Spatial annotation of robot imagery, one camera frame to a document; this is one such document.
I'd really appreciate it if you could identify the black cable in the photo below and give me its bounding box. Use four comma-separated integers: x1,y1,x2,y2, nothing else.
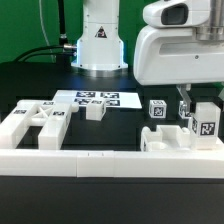
13,45,78,63

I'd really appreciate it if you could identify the flat white tag plate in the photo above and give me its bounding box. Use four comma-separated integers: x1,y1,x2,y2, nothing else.
53,90,142,109

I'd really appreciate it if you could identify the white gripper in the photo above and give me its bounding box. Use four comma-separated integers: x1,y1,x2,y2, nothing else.
133,0,224,113

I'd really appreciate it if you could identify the white chair back frame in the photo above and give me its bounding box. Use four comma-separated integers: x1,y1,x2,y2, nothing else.
11,100,79,150

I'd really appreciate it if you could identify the white chair seat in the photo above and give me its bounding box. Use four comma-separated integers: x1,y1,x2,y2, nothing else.
140,124,224,153

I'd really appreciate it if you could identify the white U-shaped obstacle frame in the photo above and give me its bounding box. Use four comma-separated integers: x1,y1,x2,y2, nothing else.
0,113,224,179

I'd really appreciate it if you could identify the black hose with connector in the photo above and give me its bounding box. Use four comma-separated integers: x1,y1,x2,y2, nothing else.
57,0,68,46

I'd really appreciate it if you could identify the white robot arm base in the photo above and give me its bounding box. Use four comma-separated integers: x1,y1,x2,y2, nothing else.
71,0,128,77

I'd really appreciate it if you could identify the white tagged nut cube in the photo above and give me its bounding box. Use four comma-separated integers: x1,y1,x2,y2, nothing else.
178,101,191,119
149,100,167,118

